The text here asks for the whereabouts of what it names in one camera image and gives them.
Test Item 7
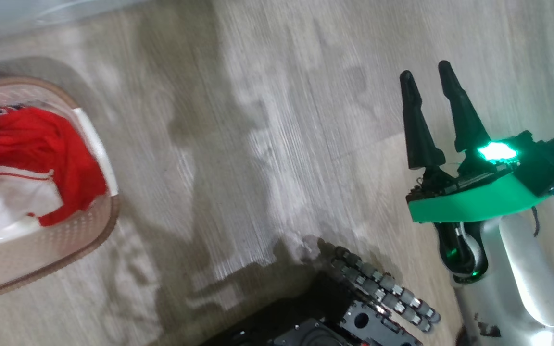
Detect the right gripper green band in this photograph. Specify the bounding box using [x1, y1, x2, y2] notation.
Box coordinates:
[399, 60, 554, 224]

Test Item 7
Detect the red and white garment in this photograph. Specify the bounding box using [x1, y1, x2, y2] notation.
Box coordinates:
[0, 104, 109, 228]

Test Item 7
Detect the cream perforated laundry basket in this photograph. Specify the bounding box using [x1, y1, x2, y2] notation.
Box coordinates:
[0, 75, 122, 306]

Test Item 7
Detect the grey segmented cable chain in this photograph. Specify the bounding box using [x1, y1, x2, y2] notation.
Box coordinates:
[327, 244, 442, 334]

